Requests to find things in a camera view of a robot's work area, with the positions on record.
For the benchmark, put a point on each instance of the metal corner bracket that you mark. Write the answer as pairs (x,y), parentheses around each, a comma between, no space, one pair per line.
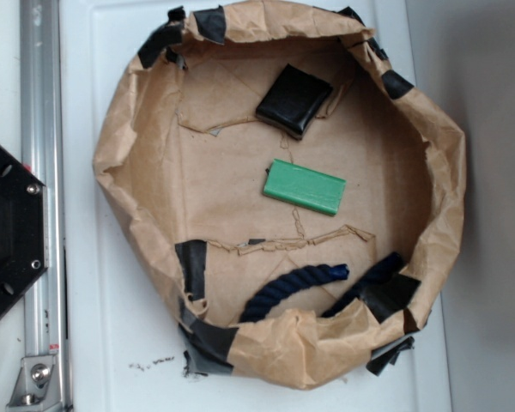
(37,386)

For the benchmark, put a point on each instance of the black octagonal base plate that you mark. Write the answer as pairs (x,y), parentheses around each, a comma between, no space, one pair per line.
(22,230)

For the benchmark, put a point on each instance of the aluminium extrusion rail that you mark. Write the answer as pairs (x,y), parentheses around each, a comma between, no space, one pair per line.
(45,303)

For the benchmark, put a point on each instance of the green rectangular block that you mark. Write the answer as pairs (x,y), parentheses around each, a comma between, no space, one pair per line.
(304,187)

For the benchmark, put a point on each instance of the brown paper bag basin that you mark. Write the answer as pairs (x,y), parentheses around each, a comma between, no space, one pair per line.
(259,287)

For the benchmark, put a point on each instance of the black box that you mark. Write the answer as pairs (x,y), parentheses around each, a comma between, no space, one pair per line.
(293,101)

